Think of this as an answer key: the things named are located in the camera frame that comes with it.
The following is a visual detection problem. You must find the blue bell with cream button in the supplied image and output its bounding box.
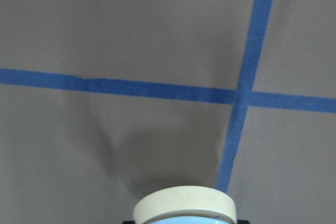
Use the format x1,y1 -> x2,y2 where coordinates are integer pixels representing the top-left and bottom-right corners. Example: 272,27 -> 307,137
133,185 -> 238,223

